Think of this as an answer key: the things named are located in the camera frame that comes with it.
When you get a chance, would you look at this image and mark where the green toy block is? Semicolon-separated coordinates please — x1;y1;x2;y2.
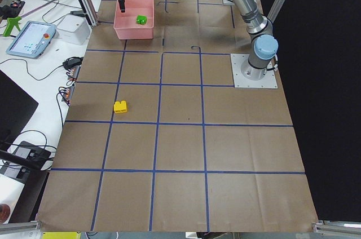
136;15;148;25

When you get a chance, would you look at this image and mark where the yellow toy block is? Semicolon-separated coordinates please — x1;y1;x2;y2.
113;100;127;114

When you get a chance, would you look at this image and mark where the pink plastic box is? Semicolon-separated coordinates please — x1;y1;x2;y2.
113;0;154;40

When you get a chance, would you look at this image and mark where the white square box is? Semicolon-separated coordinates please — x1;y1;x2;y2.
57;14;90;45

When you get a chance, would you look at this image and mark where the black power adapter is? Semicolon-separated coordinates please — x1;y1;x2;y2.
62;56;83;70

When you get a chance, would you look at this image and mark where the teach pendant tablet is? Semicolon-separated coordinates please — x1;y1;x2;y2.
6;21;56;59

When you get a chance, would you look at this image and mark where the green plastic clamp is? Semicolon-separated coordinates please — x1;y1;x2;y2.
3;16;21;37

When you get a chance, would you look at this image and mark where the brown paper table cover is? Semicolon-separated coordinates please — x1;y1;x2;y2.
38;0;317;232

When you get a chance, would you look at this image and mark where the black monitor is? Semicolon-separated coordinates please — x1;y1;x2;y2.
1;71;38;143

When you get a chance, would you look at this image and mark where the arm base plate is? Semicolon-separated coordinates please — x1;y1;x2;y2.
222;0;234;6
230;54;278;89

